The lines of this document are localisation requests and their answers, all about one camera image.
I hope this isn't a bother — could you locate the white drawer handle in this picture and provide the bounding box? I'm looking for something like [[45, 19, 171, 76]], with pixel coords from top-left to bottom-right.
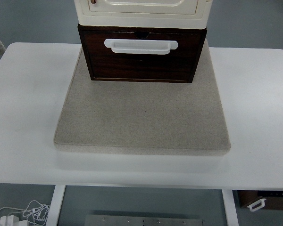
[[104, 39, 179, 55]]

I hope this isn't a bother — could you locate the dark wood drawer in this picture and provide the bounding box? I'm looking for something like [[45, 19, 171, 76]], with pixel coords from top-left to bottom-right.
[[80, 30, 204, 57]]

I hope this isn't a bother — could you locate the cream upper cabinet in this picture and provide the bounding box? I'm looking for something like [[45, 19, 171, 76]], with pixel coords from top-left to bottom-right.
[[75, 0, 213, 29]]

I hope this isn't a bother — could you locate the spare brown drawer box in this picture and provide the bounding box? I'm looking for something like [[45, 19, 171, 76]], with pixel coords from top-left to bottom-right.
[[237, 190, 283, 210]]

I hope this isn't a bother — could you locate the beige fabric mat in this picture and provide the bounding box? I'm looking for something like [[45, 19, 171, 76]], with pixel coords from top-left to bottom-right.
[[54, 43, 231, 155]]

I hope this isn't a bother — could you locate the white table leg right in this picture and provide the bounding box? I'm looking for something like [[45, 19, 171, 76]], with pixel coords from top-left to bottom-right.
[[222, 189, 239, 226]]

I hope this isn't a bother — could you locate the white table leg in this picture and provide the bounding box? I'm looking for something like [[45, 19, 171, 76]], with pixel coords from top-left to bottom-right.
[[46, 185, 66, 226], [222, 189, 239, 226]]

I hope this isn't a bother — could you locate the white table leg left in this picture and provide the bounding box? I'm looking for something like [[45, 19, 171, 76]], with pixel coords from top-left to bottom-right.
[[46, 185, 66, 226]]

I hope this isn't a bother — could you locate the white charger adapter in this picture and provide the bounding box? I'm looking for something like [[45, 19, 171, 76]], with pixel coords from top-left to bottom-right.
[[0, 215, 19, 226]]

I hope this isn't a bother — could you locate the white cable bundle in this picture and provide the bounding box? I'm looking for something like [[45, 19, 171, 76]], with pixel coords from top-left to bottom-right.
[[0, 200, 51, 226]]

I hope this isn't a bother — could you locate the white spare handle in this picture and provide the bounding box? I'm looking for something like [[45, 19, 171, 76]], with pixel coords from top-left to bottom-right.
[[247, 198, 266, 212]]

